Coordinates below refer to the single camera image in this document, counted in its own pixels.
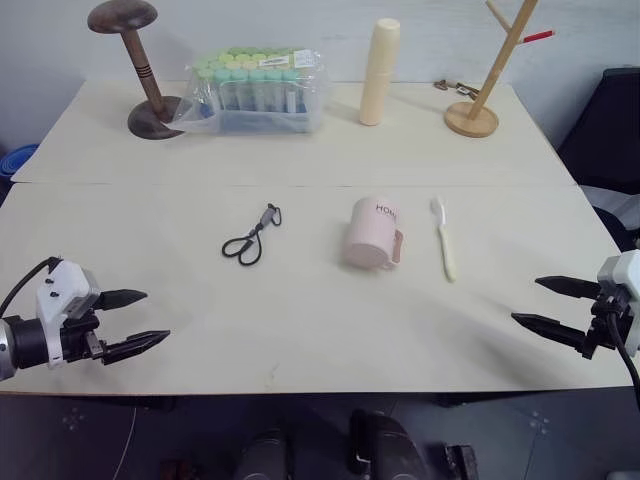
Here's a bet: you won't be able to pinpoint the cream cylindrical travel case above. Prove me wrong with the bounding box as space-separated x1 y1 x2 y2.
359 17 403 127

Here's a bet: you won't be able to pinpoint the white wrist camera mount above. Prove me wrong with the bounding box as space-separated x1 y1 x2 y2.
596 249 640 359
34 256 102 370

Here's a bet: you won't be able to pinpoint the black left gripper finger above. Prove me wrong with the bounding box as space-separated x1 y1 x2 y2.
101 329 172 366
97 288 149 311

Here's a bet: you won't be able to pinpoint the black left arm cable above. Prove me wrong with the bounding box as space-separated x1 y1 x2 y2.
0 256 62 317

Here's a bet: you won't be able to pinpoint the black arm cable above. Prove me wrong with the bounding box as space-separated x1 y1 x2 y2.
0 256 62 317
606 298 640 402

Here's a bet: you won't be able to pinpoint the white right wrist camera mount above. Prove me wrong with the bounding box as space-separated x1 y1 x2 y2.
596 249 640 359

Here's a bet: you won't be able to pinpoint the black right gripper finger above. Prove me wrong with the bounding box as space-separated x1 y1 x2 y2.
534 275 604 302
510 312 587 352

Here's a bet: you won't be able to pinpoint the white toothbrush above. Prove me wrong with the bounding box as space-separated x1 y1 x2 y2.
429 195 458 284

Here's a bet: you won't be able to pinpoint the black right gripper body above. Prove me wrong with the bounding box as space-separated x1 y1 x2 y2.
580 293 634 361

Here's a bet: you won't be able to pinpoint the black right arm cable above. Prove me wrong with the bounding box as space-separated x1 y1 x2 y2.
606 298 640 402

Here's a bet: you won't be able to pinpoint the light wooden tree stand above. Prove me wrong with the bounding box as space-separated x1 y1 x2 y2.
443 0 559 138

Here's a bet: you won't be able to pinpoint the black looped cord grey tag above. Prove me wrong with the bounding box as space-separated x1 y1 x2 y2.
220 201 284 268

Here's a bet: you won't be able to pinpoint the dark wooden hat stand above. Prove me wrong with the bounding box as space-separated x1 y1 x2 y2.
86 0 187 139

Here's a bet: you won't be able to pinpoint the pink plastic mug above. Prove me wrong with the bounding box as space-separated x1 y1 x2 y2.
340 195 408 272

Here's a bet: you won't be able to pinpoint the thin white wire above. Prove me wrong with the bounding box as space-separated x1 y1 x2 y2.
118 403 140 480

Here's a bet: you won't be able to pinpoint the black office chair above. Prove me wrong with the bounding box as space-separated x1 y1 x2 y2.
556 66 640 252

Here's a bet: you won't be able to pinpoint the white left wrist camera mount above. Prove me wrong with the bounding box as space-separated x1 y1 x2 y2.
34 256 102 370

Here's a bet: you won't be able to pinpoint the bagged green-capped test tubes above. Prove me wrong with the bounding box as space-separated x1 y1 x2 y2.
171 45 332 137

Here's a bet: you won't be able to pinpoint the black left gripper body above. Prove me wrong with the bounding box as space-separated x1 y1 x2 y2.
59 291 109 364

